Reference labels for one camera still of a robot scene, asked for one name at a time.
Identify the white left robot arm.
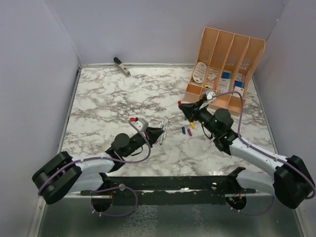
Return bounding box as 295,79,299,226
32,127,163,204

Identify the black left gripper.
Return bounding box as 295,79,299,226
123,127,164,158

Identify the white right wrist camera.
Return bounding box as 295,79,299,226
201,89,216,102

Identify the white pen purple ink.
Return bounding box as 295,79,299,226
156,117,168,144

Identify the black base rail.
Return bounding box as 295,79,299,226
81,167,255,206

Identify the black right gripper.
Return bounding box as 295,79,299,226
180,98,219,136

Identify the white oval perforated item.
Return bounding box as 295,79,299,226
192,62,207,84

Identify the aluminium frame profile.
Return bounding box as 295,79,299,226
61,192,81,199

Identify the black grey stapler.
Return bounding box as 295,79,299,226
113,57,130,77

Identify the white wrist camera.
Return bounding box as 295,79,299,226
130,117,149,132
201,89,216,102

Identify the white pen green ink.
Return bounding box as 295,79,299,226
159,121,168,145

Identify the peach desk organizer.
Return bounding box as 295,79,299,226
184,27,266,116

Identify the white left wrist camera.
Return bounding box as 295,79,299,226
130,117,149,132

